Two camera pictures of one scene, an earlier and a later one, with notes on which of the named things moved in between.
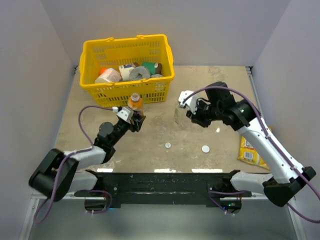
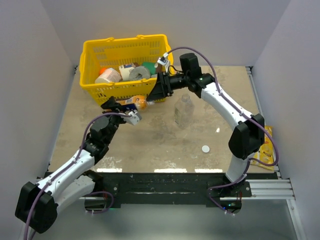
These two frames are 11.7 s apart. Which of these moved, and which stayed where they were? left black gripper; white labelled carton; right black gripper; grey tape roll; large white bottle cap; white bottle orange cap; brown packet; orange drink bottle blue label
Moved: left black gripper; right black gripper; orange drink bottle blue label
Stayed: white bottle orange cap; white labelled carton; brown packet; grey tape roll; large white bottle cap
